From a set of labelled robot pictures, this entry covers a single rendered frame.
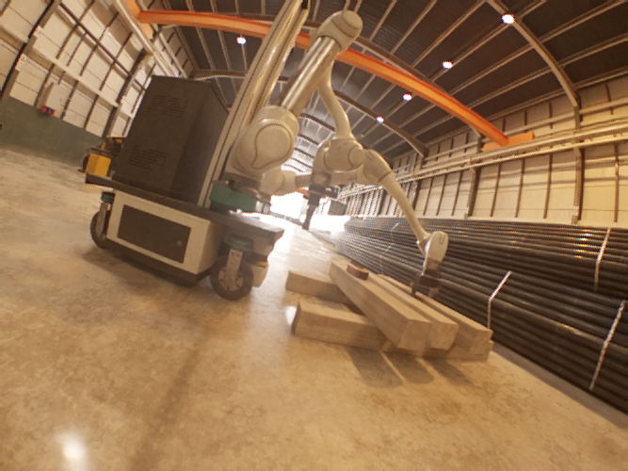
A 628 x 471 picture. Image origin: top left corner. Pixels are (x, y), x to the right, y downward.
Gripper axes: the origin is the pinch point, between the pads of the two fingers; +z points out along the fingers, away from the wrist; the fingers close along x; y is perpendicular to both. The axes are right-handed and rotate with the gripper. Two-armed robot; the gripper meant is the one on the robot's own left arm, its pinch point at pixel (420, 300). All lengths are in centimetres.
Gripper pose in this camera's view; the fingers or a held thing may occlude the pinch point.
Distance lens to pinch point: 146.0
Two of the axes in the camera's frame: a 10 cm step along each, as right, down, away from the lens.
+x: -9.4, -2.9, -1.8
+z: -2.9, 9.6, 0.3
